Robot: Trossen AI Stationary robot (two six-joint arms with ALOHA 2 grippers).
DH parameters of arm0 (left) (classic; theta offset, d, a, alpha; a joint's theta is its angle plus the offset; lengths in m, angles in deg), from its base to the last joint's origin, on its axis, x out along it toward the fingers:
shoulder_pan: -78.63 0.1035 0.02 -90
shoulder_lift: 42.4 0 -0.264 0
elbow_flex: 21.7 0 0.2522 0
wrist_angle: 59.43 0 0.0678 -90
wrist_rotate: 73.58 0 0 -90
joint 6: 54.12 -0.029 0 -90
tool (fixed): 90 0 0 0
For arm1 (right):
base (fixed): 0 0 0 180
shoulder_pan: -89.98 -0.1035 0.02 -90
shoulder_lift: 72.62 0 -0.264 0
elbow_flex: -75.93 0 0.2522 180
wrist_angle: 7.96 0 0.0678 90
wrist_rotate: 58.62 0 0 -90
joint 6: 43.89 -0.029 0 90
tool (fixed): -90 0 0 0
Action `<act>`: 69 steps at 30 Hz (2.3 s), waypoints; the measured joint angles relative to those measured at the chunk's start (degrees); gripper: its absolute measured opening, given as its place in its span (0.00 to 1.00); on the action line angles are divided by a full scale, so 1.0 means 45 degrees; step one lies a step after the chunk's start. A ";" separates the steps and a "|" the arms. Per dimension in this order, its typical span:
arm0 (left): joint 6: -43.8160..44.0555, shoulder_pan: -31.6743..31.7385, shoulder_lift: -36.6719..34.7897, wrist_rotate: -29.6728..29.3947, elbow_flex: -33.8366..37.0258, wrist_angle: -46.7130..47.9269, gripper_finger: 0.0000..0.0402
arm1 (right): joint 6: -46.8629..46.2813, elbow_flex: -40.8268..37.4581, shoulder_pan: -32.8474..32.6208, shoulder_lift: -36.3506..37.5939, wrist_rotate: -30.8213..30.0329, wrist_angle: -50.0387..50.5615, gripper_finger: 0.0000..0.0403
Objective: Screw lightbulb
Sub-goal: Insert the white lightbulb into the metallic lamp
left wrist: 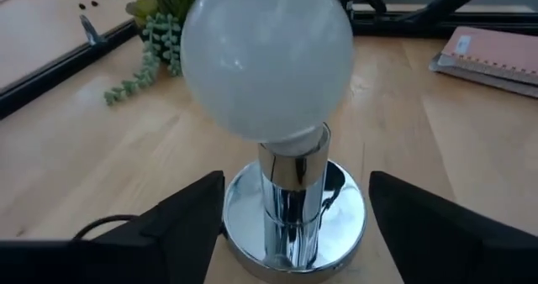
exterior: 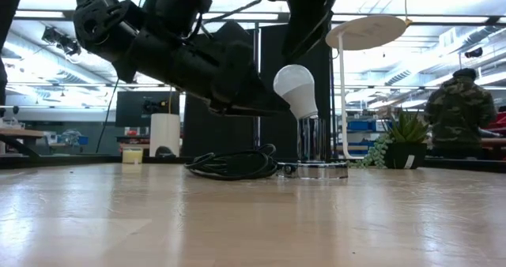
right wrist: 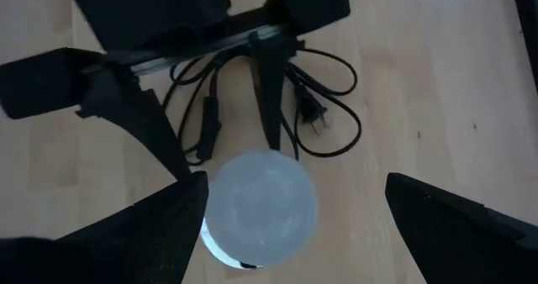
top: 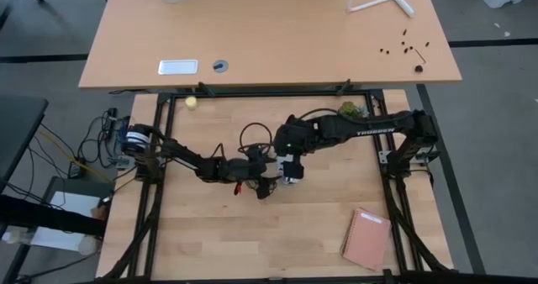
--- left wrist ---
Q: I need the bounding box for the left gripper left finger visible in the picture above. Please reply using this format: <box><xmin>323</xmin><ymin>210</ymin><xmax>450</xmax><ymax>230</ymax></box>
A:
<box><xmin>0</xmin><ymin>170</ymin><xmax>226</xmax><ymax>284</ymax></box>

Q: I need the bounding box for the chrome lamp base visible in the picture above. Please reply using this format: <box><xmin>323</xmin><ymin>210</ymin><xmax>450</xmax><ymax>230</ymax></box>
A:
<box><xmin>222</xmin><ymin>124</ymin><xmax>368</xmax><ymax>284</ymax></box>

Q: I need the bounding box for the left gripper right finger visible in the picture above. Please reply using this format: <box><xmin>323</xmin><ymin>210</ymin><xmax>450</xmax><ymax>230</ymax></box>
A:
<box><xmin>368</xmin><ymin>170</ymin><xmax>538</xmax><ymax>284</ymax></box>

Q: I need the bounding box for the black lamp power cord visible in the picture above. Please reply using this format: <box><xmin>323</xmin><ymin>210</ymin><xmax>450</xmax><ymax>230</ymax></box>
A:
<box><xmin>71</xmin><ymin>214</ymin><xmax>140</xmax><ymax>241</ymax></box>

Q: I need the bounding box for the pink spiral notebook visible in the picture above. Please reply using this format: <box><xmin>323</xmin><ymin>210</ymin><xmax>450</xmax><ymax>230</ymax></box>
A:
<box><xmin>428</xmin><ymin>26</ymin><xmax>538</xmax><ymax>99</ymax></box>

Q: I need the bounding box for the potted succulent plant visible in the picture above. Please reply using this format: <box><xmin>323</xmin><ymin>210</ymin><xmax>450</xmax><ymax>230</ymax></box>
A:
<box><xmin>103</xmin><ymin>0</ymin><xmax>214</xmax><ymax>107</ymax></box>

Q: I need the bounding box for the light wooden desk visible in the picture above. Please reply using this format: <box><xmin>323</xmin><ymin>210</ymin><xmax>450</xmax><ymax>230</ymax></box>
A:
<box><xmin>0</xmin><ymin>0</ymin><xmax>155</xmax><ymax>92</ymax></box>

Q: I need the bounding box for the desk clamp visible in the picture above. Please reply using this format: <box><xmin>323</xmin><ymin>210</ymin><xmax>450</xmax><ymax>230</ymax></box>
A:
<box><xmin>78</xmin><ymin>13</ymin><xmax>105</xmax><ymax>46</ymax></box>

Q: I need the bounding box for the white lightbulb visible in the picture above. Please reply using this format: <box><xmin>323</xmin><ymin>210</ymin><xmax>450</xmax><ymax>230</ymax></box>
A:
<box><xmin>180</xmin><ymin>0</ymin><xmax>355</xmax><ymax>157</ymax></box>

